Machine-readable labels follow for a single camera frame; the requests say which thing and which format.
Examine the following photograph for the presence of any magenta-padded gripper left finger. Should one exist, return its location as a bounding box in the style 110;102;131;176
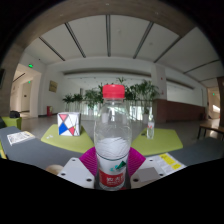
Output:
57;147;99;190

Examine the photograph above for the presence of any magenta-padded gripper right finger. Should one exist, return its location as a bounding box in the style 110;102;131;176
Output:
127;147;168;190

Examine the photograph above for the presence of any clear red-capped water bottle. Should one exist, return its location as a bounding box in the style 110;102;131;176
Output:
93;84;133;192

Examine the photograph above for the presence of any small clear water bottle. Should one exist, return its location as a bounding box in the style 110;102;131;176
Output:
146;114;156;140

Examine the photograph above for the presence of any white cube with coloured triangles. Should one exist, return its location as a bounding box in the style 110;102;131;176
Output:
57;111;82;137

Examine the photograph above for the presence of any white open book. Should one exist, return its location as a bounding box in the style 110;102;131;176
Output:
6;130;36;147

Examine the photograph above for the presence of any group of potted green plants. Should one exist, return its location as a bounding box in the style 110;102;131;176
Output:
62;77;161;116

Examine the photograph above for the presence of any wooden bench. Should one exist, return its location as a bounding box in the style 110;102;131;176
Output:
196;119;224;141

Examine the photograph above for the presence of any black bag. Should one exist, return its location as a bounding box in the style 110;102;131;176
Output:
9;110;21;119

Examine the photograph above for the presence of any tan wall plaque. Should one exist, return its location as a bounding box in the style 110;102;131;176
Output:
48;80;59;93

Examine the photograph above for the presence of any black wall screen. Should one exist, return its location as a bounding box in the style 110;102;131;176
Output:
0;68;6;90

